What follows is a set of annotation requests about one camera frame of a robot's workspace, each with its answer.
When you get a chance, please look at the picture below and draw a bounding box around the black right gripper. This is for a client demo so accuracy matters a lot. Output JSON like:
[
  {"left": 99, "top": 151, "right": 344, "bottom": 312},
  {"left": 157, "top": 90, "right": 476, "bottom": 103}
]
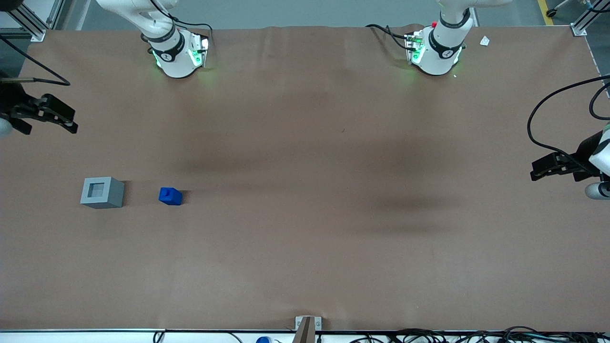
[{"left": 0, "top": 84, "right": 79, "bottom": 136}]

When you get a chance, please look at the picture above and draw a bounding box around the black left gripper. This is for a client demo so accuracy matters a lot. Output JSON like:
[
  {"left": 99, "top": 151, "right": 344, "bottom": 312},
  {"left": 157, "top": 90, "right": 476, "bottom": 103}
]
[{"left": 530, "top": 131, "right": 605, "bottom": 182}]

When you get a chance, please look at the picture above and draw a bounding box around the blue plastic part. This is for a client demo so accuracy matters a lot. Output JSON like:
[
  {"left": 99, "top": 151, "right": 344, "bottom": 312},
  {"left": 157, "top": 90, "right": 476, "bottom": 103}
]
[{"left": 158, "top": 187, "right": 183, "bottom": 206}]

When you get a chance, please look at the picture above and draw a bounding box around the gray square base block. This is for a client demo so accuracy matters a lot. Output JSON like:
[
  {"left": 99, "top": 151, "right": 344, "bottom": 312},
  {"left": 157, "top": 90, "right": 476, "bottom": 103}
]
[{"left": 80, "top": 177, "right": 125, "bottom": 210}]

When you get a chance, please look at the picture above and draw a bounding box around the brown table cover sheet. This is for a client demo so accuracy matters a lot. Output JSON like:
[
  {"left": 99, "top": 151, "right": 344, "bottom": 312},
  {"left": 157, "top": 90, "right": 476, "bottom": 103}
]
[{"left": 0, "top": 24, "right": 610, "bottom": 332}]

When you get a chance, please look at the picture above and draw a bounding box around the black right arm gripper cable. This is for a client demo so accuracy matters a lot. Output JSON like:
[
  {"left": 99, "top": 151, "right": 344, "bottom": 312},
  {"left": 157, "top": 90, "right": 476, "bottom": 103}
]
[{"left": 0, "top": 35, "right": 71, "bottom": 87}]

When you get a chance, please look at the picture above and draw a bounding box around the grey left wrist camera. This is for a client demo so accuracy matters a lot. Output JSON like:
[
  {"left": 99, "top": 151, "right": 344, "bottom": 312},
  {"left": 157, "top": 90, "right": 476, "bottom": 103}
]
[{"left": 585, "top": 181, "right": 610, "bottom": 200}]

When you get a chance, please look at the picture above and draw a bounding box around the long black left arm cable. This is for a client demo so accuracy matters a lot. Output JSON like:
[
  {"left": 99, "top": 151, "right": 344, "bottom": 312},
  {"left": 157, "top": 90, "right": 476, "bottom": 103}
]
[{"left": 527, "top": 75, "right": 610, "bottom": 167}]

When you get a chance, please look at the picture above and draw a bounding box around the looped black left arm cable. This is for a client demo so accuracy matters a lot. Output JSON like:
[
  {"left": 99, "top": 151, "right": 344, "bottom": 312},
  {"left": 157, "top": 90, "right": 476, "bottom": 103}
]
[{"left": 589, "top": 81, "right": 610, "bottom": 121}]

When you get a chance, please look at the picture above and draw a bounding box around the aluminium frame post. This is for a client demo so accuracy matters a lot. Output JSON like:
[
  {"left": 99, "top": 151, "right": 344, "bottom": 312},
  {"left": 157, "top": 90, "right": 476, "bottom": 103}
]
[
  {"left": 0, "top": 0, "right": 47, "bottom": 43},
  {"left": 571, "top": 0, "right": 610, "bottom": 37}
]

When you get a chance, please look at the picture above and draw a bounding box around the black tangled cable bundle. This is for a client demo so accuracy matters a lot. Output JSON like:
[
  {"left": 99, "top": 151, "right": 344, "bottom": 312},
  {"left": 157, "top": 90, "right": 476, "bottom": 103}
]
[{"left": 350, "top": 326, "right": 610, "bottom": 343}]

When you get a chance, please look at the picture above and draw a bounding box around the black left arm base cable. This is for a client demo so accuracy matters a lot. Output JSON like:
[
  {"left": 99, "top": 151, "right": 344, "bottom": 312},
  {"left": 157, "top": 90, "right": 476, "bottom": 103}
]
[{"left": 366, "top": 24, "right": 416, "bottom": 51}]

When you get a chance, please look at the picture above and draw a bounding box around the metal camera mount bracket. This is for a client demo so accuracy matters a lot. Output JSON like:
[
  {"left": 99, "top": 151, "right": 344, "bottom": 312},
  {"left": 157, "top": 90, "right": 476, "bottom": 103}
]
[{"left": 293, "top": 315, "right": 323, "bottom": 343}]

